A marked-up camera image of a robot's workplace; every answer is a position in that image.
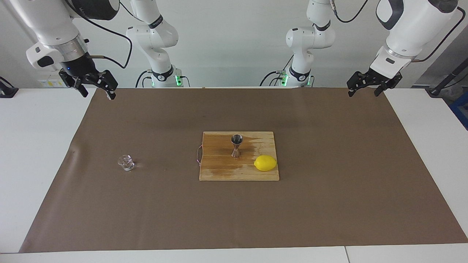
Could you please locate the black tripod stand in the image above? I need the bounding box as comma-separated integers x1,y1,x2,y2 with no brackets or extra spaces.
426,60,468,96

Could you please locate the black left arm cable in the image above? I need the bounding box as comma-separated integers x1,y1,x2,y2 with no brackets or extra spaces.
329,0,467,62

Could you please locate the yellow lemon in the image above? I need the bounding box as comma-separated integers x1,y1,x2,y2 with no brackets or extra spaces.
254,155,278,172

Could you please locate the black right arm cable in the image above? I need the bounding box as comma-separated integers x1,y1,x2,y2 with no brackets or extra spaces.
64,0,143,70

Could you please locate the steel double jigger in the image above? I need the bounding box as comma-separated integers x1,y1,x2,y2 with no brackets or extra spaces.
230,134,243,158

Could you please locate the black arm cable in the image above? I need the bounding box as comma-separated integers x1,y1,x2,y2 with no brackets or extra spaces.
329,0,467,62
64,0,143,70

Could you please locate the black base cable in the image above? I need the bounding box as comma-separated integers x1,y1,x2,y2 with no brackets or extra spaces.
260,55,294,87
135,70,152,88

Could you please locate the small clear glass cup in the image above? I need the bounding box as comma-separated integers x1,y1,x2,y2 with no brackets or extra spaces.
117,155,135,171

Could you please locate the wooden cutting board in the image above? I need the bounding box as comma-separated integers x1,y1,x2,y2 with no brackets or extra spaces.
196,131,280,182

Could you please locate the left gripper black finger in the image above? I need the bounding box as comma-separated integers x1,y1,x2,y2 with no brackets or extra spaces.
347,71,371,98
374,73,403,97

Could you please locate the black clamp mount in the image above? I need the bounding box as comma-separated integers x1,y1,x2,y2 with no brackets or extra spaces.
0,76,19,98

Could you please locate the brown paper table mat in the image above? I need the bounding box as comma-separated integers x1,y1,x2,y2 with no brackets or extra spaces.
19,87,468,253

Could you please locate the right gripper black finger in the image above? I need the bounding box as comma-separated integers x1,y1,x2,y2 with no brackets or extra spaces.
58,70,89,98
85,70,118,100

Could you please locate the blue crate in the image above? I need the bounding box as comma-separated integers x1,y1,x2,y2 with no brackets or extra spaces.
449,91,468,130

